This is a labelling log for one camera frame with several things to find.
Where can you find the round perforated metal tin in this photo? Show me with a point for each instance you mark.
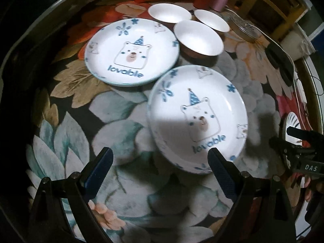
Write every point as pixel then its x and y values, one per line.
pixel 243 27

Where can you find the white bowl brown outside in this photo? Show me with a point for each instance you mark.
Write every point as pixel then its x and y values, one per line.
pixel 197 36
pixel 212 20
pixel 168 12

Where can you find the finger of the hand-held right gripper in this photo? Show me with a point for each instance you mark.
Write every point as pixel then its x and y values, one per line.
pixel 283 148
pixel 308 135

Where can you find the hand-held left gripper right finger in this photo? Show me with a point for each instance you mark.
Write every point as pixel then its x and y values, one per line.
pixel 220 169

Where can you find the white bin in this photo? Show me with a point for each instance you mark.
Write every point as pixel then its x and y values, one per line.
pixel 293 43

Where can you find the floral rug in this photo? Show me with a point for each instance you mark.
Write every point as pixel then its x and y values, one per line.
pixel 121 111

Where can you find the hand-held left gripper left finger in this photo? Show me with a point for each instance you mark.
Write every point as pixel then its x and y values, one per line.
pixel 100 167

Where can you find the white power strip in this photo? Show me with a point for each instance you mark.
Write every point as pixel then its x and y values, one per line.
pixel 301 91

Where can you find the white bear print plate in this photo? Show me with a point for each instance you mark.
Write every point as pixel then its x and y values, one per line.
pixel 151 45
pixel 172 121

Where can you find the white striped round object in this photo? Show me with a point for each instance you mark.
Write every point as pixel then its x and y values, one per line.
pixel 291 121

